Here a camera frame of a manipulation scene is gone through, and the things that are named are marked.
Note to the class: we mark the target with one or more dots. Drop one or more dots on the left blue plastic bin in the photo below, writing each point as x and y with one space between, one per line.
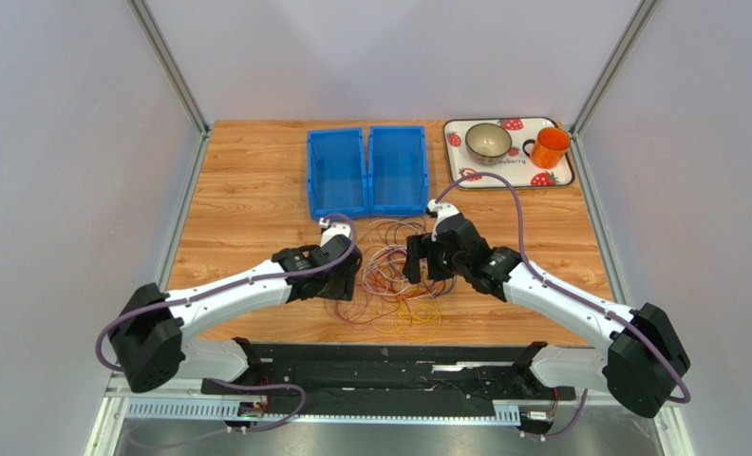
336 173

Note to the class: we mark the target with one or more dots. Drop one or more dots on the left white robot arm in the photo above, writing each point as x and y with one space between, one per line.
153 337

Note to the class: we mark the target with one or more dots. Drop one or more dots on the strawberry print tray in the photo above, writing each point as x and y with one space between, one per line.
515 165

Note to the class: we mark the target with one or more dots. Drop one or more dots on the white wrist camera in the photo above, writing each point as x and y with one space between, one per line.
439 211
333 228

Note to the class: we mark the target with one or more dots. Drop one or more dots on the right blue plastic bin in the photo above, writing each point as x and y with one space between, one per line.
397 171

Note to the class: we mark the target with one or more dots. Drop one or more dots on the aluminium frame post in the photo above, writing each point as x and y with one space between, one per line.
168 62
627 41

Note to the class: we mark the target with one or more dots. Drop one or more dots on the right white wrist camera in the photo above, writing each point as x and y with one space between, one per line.
439 211

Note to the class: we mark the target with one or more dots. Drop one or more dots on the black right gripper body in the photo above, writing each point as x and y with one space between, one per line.
422 256

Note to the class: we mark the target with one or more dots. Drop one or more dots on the right aluminium frame post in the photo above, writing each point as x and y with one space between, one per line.
627 41

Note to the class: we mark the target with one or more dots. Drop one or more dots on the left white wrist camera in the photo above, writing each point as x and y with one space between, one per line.
333 228

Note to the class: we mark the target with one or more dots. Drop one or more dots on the beige ceramic bowl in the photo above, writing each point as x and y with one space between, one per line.
487 143

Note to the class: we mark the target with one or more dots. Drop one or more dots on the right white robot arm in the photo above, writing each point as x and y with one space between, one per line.
635 355

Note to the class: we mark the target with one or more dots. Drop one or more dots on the orange mug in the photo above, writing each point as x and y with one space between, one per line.
548 147

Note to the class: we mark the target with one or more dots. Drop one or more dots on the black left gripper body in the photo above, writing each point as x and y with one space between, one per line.
340 287

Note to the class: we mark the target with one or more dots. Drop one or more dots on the left aluminium frame post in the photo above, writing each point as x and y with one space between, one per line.
168 62

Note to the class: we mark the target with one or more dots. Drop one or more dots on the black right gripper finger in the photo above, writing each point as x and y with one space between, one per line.
417 244
412 267

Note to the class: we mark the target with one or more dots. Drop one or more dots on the blue plastic bin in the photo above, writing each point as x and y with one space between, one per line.
336 173
397 171

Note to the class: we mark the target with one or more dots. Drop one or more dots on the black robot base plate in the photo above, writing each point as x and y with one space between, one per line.
422 381

